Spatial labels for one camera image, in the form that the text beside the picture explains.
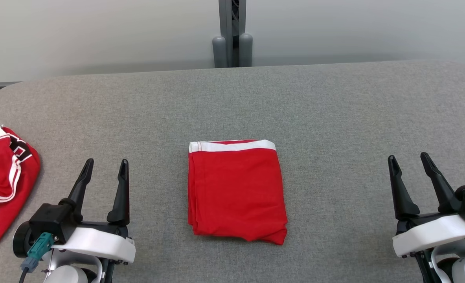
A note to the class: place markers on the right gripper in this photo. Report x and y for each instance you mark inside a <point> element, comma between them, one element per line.
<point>429,236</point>

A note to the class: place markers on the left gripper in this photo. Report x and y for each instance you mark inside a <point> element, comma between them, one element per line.
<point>98,243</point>

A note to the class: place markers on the red jersey black print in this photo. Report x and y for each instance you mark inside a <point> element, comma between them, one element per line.
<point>0,177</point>

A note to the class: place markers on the plain red garment white band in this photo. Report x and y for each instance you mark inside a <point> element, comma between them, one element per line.
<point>236,188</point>

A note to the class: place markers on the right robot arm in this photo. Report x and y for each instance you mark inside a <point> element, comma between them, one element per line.
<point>464,271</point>

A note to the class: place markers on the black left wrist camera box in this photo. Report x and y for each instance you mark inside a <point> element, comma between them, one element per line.
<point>51,220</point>

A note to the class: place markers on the grey partition post with feet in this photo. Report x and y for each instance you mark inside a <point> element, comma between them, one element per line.
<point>232,35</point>

